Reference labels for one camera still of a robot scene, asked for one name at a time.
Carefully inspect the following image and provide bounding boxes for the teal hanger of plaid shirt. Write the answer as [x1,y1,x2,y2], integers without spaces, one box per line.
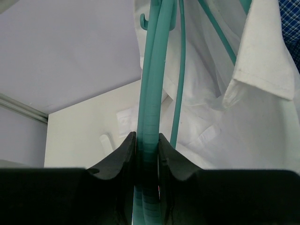
[132,0,186,225]

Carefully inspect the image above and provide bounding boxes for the teal hanger of white shirt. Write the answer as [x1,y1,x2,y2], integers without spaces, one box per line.
[198,0,252,64]

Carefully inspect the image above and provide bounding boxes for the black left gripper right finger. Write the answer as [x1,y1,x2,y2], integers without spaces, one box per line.
[158,134,204,225]

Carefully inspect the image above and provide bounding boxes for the white shirt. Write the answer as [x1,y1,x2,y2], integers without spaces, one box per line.
[116,0,300,172]

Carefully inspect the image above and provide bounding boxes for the dark blue checked shirt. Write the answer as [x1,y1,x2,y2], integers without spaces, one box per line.
[278,0,300,51]

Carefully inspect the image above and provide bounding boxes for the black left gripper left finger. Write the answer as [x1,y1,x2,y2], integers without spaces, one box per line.
[88,132,136,225]

